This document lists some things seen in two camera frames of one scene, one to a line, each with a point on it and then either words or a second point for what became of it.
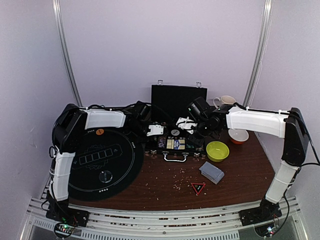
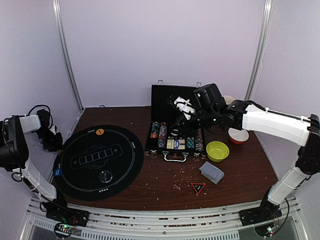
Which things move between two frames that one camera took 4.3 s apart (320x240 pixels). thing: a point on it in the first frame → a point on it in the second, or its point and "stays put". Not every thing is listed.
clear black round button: x=105 y=177 stays put
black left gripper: x=140 y=139 → x=58 y=144
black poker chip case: x=169 y=105 stays put
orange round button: x=99 y=131 stays put
